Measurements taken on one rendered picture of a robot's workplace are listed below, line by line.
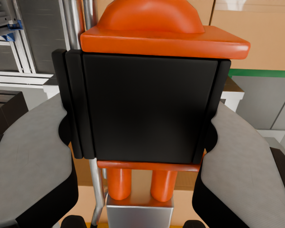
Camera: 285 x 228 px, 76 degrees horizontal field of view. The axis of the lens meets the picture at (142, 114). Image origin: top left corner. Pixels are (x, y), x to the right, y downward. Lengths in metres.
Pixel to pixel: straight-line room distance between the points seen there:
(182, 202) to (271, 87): 1.25
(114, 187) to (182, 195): 0.28
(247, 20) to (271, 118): 1.14
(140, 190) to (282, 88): 1.50
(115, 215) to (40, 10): 1.00
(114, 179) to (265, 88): 1.46
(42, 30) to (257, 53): 0.95
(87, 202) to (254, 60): 0.68
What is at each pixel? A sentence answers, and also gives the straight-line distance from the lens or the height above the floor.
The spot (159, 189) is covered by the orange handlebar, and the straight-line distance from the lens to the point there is 0.17.
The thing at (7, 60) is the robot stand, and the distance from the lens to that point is 1.26.
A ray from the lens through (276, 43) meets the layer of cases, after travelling 0.78.
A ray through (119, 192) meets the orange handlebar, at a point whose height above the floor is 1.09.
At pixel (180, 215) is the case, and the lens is 0.51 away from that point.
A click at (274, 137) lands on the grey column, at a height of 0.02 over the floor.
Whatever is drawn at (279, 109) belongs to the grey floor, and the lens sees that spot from 1.72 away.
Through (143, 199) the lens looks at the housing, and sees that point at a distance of 0.18.
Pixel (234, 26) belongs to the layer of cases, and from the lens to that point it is 0.70.
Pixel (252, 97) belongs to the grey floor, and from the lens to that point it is 1.55.
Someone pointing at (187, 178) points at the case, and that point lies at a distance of 0.45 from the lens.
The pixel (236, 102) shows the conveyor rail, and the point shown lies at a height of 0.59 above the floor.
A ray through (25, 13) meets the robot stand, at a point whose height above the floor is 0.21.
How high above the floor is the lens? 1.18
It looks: 57 degrees down
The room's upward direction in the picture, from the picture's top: 179 degrees counter-clockwise
